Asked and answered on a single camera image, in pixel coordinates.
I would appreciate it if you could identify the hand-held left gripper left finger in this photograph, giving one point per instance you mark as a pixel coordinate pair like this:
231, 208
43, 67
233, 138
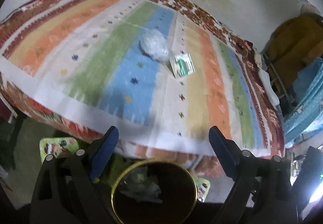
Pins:
104, 154

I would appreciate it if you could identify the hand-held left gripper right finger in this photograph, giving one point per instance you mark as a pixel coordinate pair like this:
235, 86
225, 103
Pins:
223, 154

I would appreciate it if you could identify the dark gold-rimmed trash bin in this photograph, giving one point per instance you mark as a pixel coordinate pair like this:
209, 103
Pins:
171, 203

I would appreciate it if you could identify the green and white packet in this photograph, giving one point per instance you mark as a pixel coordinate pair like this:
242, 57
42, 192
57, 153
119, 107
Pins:
183, 65

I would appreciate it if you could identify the clear plastic bag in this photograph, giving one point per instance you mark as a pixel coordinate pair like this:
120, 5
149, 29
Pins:
154, 46

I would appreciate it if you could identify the green cartoon floor mat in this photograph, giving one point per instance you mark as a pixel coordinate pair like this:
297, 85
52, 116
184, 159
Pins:
58, 147

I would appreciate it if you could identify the blue patterned cloth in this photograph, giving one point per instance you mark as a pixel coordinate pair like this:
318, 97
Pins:
306, 103

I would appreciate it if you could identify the striped pastel blanket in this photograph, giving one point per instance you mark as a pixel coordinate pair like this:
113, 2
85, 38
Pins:
101, 75

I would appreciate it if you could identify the white cloth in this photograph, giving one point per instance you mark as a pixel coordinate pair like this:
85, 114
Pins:
266, 80

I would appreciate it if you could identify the metal rack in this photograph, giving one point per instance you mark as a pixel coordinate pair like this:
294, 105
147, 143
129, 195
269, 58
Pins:
280, 82

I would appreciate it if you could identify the yellow hanging garment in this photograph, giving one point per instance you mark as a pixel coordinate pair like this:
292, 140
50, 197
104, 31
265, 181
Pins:
295, 37

